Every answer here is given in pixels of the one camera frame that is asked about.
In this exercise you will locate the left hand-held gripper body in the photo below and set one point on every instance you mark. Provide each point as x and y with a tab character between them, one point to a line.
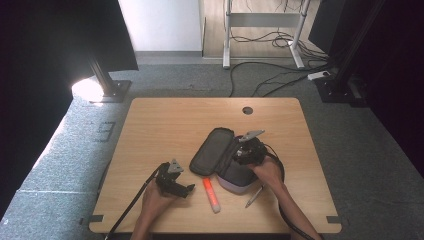
168	178

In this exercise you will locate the black curtain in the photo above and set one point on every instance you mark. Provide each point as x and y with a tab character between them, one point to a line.
40	66
400	100

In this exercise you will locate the gray tape strip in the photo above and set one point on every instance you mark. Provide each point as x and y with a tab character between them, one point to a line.
333	219

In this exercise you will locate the person's left hand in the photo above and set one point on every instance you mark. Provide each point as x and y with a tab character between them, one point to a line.
155	203

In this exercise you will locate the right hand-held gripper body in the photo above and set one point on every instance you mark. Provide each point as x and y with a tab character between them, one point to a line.
250	151

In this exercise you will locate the white power strip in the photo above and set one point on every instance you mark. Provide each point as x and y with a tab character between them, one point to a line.
318	75

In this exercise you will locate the gray pen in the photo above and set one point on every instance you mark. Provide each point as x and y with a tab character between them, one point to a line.
253	198

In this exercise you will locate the orange highlighter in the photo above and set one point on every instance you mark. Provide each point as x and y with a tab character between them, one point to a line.
210	195

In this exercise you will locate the person's right hand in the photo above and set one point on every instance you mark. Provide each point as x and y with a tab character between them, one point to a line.
270	173

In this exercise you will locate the white desk frame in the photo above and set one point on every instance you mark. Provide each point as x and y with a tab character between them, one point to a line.
263	19

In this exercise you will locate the white panel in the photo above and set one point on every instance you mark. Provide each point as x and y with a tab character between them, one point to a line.
160	23

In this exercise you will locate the gray pencil case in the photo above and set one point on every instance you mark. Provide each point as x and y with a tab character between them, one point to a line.
210	153

